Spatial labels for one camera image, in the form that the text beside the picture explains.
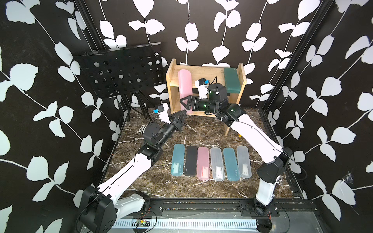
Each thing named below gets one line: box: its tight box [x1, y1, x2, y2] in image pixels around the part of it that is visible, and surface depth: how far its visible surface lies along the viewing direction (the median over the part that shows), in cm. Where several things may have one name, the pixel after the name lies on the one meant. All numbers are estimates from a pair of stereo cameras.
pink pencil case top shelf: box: [177, 68, 193, 115], surface depth 69 cm
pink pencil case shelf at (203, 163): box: [197, 146, 210, 181], surface depth 91 cm
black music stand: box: [73, 41, 164, 122], surface depth 78 cm
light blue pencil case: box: [170, 143, 186, 177], surface depth 92 cm
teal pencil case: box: [223, 147, 240, 182], surface depth 90 cm
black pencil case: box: [184, 145, 198, 177], surface depth 92 cm
